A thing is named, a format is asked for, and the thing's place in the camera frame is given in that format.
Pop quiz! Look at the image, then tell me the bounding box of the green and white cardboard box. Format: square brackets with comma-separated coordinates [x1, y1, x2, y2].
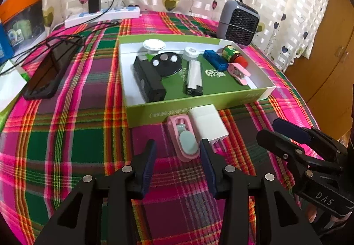
[118, 35, 277, 128]

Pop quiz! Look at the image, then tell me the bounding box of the black and white oval device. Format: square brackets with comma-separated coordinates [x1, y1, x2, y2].
[151, 52, 181, 78]

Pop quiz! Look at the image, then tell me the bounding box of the person's right hand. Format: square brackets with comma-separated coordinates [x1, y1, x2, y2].
[306, 203, 349, 234]

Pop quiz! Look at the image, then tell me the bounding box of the green and white tissue box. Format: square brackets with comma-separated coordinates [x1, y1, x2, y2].
[0, 59, 28, 129]

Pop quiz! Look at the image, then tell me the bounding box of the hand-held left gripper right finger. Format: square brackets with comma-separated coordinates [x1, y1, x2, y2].
[199, 138, 323, 245]

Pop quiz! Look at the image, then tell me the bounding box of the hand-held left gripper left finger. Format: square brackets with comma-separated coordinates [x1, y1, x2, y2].
[33, 139, 158, 245]

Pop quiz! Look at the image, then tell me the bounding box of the brown bottle with red cap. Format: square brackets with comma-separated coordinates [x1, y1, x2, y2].
[222, 45, 248, 68]

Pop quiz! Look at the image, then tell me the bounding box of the blue usb tester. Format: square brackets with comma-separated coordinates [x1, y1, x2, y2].
[203, 50, 227, 71]

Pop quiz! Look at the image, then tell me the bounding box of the black cylindrical case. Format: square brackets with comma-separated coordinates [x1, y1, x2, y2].
[133, 56, 167, 102]

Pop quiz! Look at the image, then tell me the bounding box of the blue and white carton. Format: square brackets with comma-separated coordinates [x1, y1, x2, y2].
[0, 22, 14, 64]

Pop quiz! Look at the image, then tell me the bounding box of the pink clip with grey oval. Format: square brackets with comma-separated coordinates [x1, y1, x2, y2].
[167, 115, 200, 162]

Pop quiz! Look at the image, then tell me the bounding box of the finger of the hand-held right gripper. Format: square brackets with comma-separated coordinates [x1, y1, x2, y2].
[272, 118, 350, 171]
[256, 128, 343, 179]

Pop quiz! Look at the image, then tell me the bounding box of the pink plaid tablecloth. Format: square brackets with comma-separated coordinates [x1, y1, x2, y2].
[0, 11, 346, 245]

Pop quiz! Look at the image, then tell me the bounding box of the white charger plug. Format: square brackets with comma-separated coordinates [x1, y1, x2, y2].
[188, 105, 230, 146]

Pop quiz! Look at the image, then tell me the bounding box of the silver and black lighter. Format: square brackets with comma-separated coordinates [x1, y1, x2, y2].
[183, 62, 204, 96]

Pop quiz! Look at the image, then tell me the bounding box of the white power strip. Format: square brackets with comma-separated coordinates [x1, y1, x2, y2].
[64, 6, 141, 28]

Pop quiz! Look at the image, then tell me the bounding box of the wooden cabinet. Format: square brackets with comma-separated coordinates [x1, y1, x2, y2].
[285, 0, 354, 137]

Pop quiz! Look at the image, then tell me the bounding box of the white and green knob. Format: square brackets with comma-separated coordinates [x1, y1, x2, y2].
[142, 39, 166, 61]

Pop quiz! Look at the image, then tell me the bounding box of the small white jar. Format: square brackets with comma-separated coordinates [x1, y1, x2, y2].
[182, 47, 199, 61]

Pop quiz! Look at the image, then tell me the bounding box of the pink sealing clip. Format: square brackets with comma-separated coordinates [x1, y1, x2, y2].
[227, 62, 252, 86]

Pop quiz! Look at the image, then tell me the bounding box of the grey fan heater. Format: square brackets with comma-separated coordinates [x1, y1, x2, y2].
[216, 0, 260, 47]

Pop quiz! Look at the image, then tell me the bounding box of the black phone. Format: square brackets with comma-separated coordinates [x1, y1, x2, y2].
[23, 36, 83, 101]

